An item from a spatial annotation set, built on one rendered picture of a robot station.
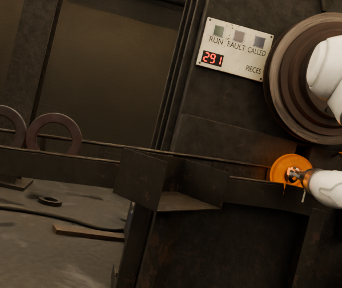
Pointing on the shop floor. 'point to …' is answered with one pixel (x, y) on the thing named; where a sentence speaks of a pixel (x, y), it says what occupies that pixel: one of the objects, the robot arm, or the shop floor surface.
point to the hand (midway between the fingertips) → (293, 171)
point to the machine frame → (248, 110)
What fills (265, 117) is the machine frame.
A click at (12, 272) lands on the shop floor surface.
